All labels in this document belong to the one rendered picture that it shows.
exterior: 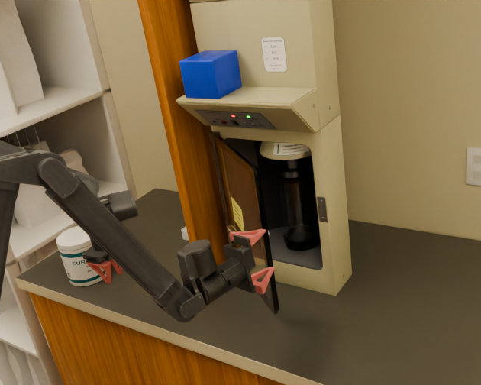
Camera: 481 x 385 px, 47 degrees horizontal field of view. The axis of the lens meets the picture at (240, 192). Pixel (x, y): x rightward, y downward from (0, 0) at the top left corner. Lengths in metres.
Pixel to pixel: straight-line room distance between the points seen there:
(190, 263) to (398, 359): 0.53
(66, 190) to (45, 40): 1.64
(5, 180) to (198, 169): 0.69
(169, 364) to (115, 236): 0.70
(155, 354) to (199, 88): 0.79
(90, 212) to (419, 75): 1.01
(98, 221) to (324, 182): 0.58
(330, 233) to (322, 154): 0.21
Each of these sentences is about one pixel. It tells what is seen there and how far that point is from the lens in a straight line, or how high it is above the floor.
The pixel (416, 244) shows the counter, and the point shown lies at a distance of 1.73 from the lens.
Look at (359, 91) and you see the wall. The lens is 1.72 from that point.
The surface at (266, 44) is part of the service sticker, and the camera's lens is 1.30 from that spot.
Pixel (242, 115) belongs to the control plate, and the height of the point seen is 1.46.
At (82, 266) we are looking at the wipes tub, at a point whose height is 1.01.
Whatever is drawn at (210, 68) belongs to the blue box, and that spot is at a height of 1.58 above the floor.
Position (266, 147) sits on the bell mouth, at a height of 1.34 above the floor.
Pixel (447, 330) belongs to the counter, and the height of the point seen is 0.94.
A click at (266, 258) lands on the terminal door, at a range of 1.29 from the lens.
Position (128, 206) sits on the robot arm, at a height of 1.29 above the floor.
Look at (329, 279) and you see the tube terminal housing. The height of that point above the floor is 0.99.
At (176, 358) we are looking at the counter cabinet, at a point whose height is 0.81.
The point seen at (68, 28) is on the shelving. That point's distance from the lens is 2.42.
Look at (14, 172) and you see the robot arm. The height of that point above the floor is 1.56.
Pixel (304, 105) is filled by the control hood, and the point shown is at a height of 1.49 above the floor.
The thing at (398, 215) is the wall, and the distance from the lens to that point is 1.84.
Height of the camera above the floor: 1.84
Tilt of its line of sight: 25 degrees down
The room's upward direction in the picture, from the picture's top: 9 degrees counter-clockwise
